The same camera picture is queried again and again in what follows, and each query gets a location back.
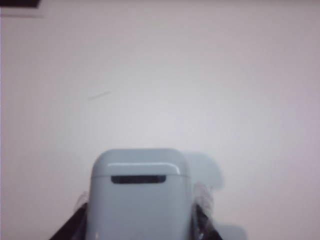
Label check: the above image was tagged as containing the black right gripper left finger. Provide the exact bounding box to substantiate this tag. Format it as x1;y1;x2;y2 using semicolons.
48;191;89;240

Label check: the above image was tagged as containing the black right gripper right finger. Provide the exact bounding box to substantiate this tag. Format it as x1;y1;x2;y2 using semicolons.
191;181;226;240

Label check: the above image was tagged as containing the white wireless earphone case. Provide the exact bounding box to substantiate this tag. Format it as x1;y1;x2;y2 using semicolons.
86;148;198;240

